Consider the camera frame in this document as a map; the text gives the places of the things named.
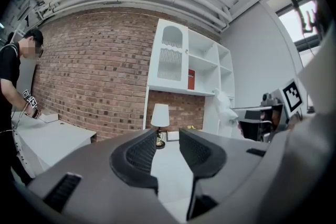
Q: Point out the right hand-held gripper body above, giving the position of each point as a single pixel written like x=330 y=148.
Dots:
x=284 y=103

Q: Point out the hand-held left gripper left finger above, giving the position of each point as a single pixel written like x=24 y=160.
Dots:
x=136 y=162

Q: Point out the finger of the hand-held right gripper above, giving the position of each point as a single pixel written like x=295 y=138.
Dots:
x=249 y=114

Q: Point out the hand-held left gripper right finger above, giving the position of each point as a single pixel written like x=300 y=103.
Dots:
x=202 y=157

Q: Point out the white item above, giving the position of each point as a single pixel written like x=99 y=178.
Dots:
x=223 y=108

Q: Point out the small yellow item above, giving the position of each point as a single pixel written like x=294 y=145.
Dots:
x=191 y=127

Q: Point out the white shade table lamp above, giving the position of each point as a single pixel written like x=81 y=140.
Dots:
x=160 y=118

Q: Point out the red book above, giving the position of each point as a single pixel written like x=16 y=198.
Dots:
x=191 y=80

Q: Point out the white shelf cabinet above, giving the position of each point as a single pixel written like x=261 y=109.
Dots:
x=204 y=60

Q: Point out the white side cabinet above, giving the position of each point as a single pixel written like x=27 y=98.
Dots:
x=55 y=136

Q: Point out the flat white box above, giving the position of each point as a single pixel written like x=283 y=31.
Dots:
x=50 y=118

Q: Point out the small white picture frame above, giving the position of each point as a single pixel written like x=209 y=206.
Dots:
x=173 y=136

